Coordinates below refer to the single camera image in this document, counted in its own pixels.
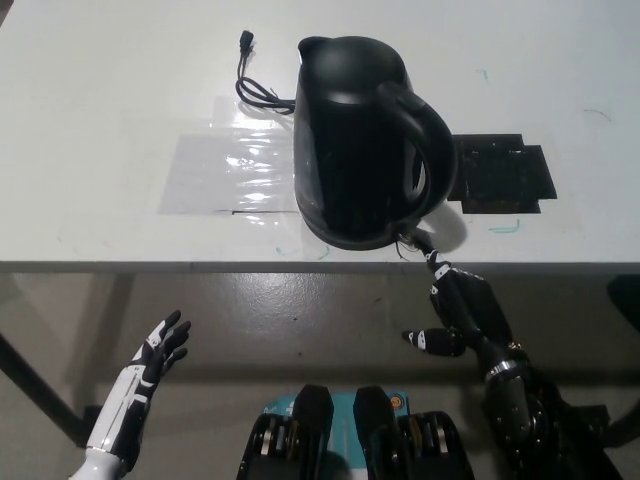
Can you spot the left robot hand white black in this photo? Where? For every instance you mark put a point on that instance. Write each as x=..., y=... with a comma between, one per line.
x=127, y=395

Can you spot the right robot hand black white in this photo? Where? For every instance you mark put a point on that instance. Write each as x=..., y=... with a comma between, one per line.
x=475, y=310

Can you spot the black electric kettle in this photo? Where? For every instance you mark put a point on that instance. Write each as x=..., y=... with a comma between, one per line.
x=350, y=150

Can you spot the black round kettle base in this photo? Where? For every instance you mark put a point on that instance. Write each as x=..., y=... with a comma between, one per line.
x=350, y=244

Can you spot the black table leg with foot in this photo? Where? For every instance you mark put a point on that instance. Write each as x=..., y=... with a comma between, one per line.
x=627, y=425
x=45, y=390

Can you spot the black tape patch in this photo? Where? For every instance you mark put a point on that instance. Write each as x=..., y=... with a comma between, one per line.
x=505, y=175

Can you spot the large transparent plastic sheet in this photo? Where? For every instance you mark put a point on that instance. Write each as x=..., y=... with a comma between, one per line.
x=210, y=175

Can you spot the small transparent plastic sheet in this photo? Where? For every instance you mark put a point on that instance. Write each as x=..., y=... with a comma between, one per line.
x=235, y=115

